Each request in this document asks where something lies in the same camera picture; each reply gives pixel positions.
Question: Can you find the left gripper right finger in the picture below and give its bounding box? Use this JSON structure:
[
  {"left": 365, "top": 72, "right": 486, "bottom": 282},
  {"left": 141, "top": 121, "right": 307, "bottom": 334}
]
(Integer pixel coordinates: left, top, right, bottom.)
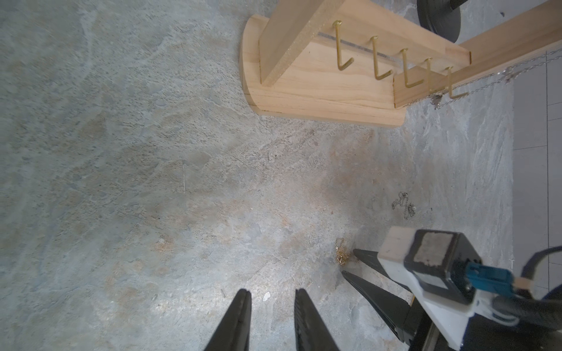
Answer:
[{"left": 294, "top": 288, "right": 339, "bottom": 351}]

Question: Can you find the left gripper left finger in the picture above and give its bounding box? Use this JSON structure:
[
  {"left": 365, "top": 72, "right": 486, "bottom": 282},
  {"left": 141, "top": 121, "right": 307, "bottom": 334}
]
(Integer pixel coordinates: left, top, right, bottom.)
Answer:
[{"left": 204, "top": 289, "right": 252, "bottom": 351}]

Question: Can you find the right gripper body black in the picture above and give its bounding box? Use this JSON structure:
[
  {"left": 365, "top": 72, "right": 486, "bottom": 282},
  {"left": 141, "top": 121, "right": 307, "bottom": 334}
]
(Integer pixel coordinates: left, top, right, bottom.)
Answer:
[{"left": 402, "top": 299, "right": 443, "bottom": 350}]

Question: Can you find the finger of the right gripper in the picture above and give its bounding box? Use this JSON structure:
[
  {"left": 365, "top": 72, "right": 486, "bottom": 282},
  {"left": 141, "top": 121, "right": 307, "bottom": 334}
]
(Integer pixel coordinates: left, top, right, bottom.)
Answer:
[
  {"left": 353, "top": 249, "right": 410, "bottom": 292},
  {"left": 342, "top": 271, "right": 413, "bottom": 342}
]

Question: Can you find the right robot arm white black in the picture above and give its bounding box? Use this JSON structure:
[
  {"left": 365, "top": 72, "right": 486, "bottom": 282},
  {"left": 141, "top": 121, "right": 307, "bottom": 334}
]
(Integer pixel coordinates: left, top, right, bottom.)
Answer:
[{"left": 343, "top": 230, "right": 561, "bottom": 350}]

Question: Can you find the wooden jewelry display stand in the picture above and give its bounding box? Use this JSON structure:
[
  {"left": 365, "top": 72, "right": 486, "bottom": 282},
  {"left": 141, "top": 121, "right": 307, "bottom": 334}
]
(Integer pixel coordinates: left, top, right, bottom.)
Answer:
[{"left": 239, "top": 1, "right": 561, "bottom": 127}]

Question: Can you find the gold necklace on table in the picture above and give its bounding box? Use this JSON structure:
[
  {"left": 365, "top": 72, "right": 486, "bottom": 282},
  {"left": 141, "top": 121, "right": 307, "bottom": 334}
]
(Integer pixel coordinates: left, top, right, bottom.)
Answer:
[{"left": 334, "top": 238, "right": 352, "bottom": 266}]

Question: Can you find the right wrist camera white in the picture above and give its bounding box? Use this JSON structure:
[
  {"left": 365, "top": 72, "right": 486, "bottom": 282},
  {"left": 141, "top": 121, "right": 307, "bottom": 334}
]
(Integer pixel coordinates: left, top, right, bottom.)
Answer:
[{"left": 377, "top": 226, "right": 520, "bottom": 350}]

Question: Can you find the silver necklace on table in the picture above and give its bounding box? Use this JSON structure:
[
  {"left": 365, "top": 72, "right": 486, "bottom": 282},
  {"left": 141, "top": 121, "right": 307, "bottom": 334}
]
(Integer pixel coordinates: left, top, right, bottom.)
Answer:
[{"left": 391, "top": 192, "right": 417, "bottom": 220}]

